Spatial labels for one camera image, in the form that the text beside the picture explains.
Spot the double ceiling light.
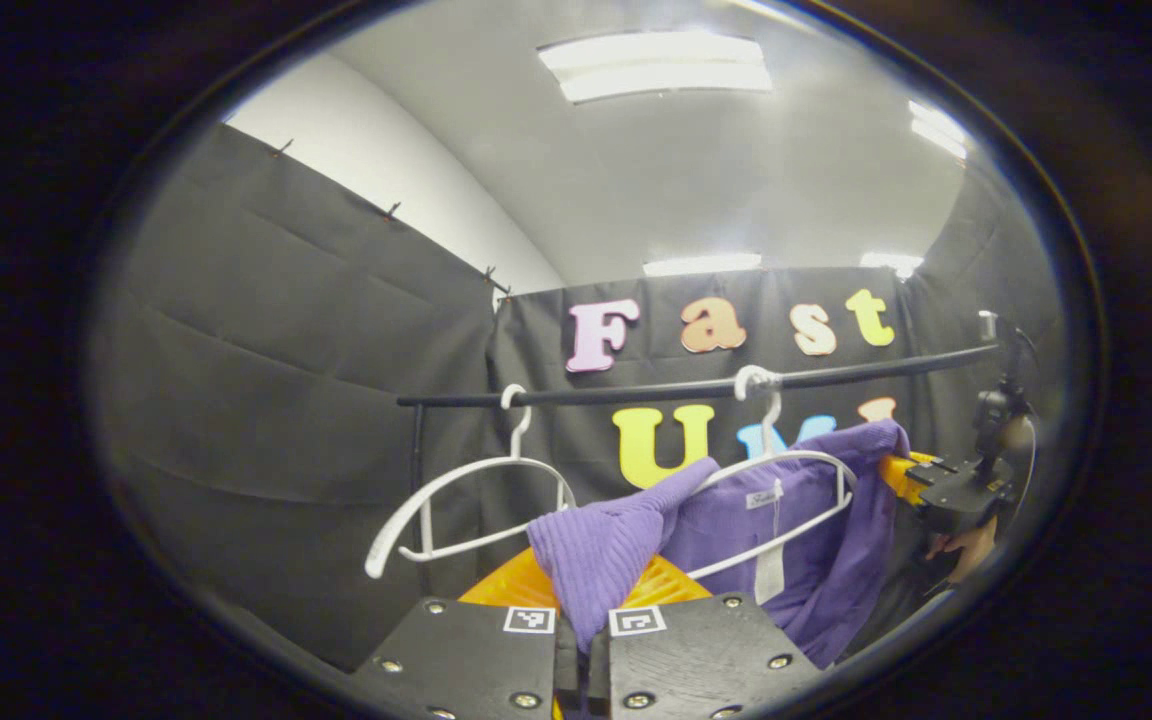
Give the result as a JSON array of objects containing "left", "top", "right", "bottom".
[{"left": 909, "top": 100, "right": 972, "bottom": 161}]

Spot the black clothes rack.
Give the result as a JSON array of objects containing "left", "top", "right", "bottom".
[{"left": 396, "top": 343, "right": 1002, "bottom": 601}]

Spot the black backdrop cloth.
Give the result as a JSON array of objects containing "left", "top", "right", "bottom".
[{"left": 86, "top": 122, "right": 1072, "bottom": 671}]

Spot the small ceiling light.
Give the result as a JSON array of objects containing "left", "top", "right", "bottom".
[{"left": 861, "top": 252, "right": 925, "bottom": 279}]

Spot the large ceiling light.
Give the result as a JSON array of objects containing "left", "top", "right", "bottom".
[{"left": 536, "top": 30, "right": 774, "bottom": 105}]

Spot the white hanger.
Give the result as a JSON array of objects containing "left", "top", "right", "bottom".
[
  {"left": 364, "top": 384, "right": 577, "bottom": 581},
  {"left": 684, "top": 364, "right": 859, "bottom": 583}
]

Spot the purple ribbed jacket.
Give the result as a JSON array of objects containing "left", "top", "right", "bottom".
[{"left": 526, "top": 418, "right": 912, "bottom": 669}]

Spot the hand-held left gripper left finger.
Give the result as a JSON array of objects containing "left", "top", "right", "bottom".
[{"left": 351, "top": 548, "right": 577, "bottom": 720}]

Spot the long ceiling light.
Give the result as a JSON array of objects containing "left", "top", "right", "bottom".
[{"left": 643, "top": 252, "right": 764, "bottom": 278}]

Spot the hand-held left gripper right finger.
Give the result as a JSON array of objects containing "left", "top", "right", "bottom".
[{"left": 588, "top": 555, "right": 825, "bottom": 720}]

